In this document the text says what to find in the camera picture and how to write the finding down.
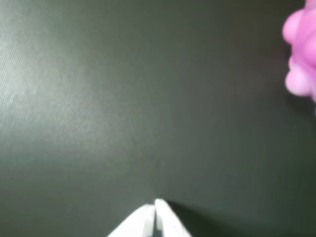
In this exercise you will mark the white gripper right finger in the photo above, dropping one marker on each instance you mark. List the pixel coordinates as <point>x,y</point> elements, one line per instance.
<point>170,227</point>

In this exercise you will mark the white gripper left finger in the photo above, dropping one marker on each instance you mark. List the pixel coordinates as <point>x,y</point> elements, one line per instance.
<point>133,227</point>

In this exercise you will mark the pink bumpy ball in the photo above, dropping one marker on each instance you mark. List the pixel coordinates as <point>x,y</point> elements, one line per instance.
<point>303,44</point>

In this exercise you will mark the dark grey table mat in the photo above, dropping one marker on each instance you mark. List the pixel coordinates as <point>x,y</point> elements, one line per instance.
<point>123,98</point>

